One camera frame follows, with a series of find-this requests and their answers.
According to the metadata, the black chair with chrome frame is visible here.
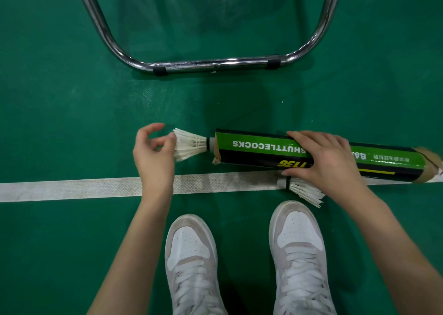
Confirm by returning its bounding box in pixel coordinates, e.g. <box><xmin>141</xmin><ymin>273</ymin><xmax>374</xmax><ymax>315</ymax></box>
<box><xmin>72</xmin><ymin>0</ymin><xmax>347</xmax><ymax>76</ymax></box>

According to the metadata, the person's left shoe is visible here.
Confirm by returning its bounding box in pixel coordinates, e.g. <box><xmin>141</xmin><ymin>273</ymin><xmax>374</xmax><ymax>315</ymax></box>
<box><xmin>164</xmin><ymin>214</ymin><xmax>228</xmax><ymax>315</ymax></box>

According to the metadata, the person's right shoe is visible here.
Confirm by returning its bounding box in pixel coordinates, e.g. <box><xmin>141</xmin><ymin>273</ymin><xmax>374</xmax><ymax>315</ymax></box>
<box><xmin>269</xmin><ymin>200</ymin><xmax>337</xmax><ymax>315</ymax></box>

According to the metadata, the person's shoe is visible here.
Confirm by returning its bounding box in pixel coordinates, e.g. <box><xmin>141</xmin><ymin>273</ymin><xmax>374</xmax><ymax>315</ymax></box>
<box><xmin>269</xmin><ymin>200</ymin><xmax>337</xmax><ymax>315</ymax></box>
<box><xmin>164</xmin><ymin>214</ymin><xmax>228</xmax><ymax>315</ymax></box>

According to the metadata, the person's right forearm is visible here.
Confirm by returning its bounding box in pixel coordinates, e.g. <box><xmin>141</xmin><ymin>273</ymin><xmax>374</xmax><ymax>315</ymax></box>
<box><xmin>353</xmin><ymin>197</ymin><xmax>443</xmax><ymax>315</ymax></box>

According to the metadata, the person's left hand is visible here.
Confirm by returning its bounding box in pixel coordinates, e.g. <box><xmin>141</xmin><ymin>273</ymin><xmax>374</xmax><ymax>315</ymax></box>
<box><xmin>132</xmin><ymin>123</ymin><xmax>177</xmax><ymax>205</ymax></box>

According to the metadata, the single feather shuttlecock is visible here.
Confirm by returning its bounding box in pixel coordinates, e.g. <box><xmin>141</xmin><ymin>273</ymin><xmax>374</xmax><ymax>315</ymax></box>
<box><xmin>276</xmin><ymin>176</ymin><xmax>326</xmax><ymax>208</ymax></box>
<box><xmin>172</xmin><ymin>128</ymin><xmax>215</xmax><ymax>162</ymax></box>

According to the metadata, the black green Hangyu tube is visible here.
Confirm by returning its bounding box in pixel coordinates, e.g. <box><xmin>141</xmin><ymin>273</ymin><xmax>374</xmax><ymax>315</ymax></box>
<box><xmin>211</xmin><ymin>128</ymin><xmax>443</xmax><ymax>184</ymax></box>

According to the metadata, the person's left forearm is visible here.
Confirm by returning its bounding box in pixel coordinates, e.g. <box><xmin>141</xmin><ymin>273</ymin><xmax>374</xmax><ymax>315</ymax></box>
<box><xmin>86</xmin><ymin>199</ymin><xmax>172</xmax><ymax>315</ymax></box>

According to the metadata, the person's right hand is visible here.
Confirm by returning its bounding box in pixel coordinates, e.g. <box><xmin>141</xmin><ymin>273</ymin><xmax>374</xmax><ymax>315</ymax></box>
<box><xmin>281</xmin><ymin>130</ymin><xmax>385</xmax><ymax>216</ymax></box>

